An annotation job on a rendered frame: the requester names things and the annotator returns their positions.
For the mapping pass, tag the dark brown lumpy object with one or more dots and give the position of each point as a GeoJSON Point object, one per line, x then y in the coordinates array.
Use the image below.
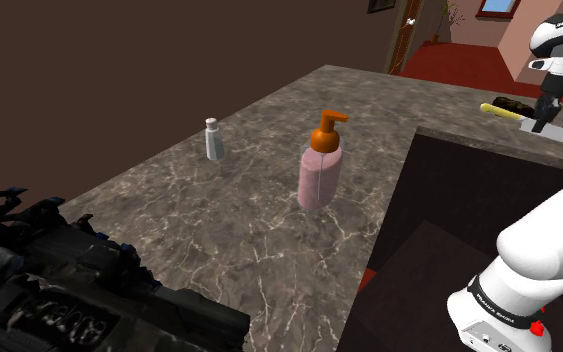
{"type": "Point", "coordinates": [510, 104]}

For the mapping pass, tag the potted plant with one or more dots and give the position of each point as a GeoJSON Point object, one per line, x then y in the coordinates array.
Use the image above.
{"type": "Point", "coordinates": [443, 22]}

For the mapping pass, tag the black camouflage machine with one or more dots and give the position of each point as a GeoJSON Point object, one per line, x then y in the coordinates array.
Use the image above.
{"type": "Point", "coordinates": [66, 287]}

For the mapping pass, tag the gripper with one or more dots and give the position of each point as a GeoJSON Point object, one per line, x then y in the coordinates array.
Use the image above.
{"type": "Point", "coordinates": [558, 86]}

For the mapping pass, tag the brown wooden door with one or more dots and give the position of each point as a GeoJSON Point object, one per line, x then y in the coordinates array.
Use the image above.
{"type": "Point", "coordinates": [404, 34]}

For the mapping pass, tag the dark framed wall picture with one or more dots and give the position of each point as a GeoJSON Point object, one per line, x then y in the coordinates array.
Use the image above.
{"type": "Point", "coordinates": [381, 4]}

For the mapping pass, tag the red framed window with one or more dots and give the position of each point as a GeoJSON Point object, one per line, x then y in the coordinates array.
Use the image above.
{"type": "Point", "coordinates": [497, 6]}

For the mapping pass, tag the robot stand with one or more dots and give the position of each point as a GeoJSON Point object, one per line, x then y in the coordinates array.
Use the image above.
{"type": "Point", "coordinates": [437, 195]}

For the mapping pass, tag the pink soap dispenser orange pump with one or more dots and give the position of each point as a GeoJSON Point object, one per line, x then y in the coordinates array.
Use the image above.
{"type": "Point", "coordinates": [320, 175]}

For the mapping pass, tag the white salt shaker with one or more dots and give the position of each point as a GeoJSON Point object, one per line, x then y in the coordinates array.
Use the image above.
{"type": "Point", "coordinates": [214, 144]}

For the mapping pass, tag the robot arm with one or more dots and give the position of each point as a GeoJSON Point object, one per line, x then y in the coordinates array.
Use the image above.
{"type": "Point", "coordinates": [544, 248]}

